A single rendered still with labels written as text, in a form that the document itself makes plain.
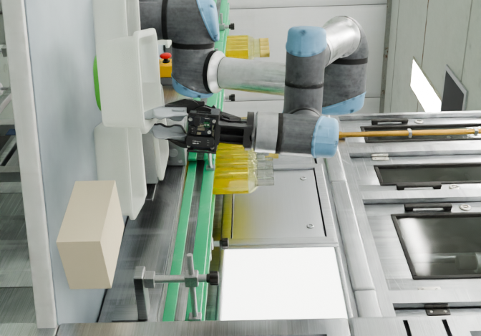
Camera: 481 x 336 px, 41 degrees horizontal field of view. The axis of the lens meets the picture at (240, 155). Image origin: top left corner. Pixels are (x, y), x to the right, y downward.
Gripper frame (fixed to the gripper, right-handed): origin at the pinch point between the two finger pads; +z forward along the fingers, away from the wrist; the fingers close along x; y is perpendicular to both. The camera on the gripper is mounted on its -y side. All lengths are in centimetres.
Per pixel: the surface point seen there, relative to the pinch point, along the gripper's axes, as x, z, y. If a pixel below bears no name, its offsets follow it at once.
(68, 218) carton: 16.5, 11.2, 10.5
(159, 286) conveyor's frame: 40.2, -3.0, -13.1
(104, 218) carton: 15.9, 4.7, 10.9
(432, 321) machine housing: 25, -52, 20
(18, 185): 49, 58, -97
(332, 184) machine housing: 37, -50, -89
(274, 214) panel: 43, -31, -72
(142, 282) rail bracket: 33.3, -0.8, -0.4
